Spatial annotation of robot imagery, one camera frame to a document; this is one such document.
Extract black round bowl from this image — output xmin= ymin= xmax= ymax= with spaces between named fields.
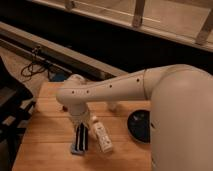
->
xmin=127 ymin=109 xmax=150 ymax=143

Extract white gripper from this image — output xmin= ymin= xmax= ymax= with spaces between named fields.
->
xmin=68 ymin=104 xmax=90 ymax=151

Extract black cable on floor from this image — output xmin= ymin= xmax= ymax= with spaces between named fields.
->
xmin=20 ymin=46 xmax=54 ymax=81

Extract black chair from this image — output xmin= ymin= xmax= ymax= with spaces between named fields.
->
xmin=0 ymin=56 xmax=35 ymax=165

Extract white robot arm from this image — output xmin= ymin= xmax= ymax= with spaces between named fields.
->
xmin=56 ymin=64 xmax=213 ymax=171

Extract white plastic bottle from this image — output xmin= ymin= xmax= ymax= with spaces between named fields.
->
xmin=91 ymin=116 xmax=113 ymax=153

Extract small red object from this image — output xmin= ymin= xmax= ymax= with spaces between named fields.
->
xmin=62 ymin=106 xmax=68 ymax=112

